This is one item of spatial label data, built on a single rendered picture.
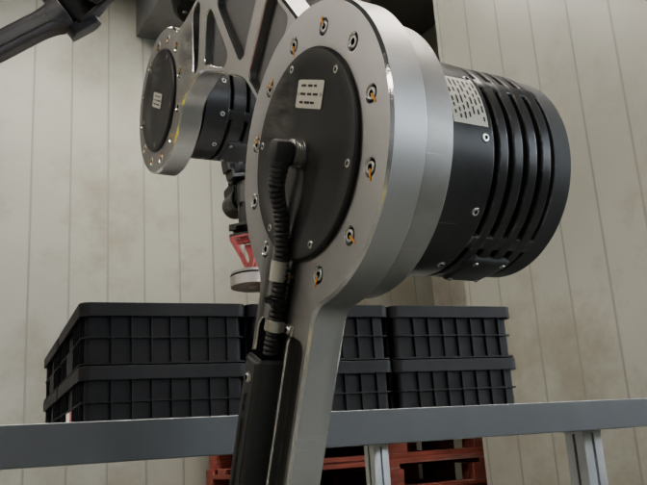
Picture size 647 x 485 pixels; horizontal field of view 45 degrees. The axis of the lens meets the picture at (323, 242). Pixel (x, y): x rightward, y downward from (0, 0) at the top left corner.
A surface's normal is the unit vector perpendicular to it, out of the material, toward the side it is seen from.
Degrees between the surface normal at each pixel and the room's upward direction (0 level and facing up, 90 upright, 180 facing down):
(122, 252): 90
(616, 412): 90
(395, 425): 90
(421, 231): 137
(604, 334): 90
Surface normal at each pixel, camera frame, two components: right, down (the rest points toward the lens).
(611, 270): -0.87, -0.07
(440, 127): 0.48, -0.12
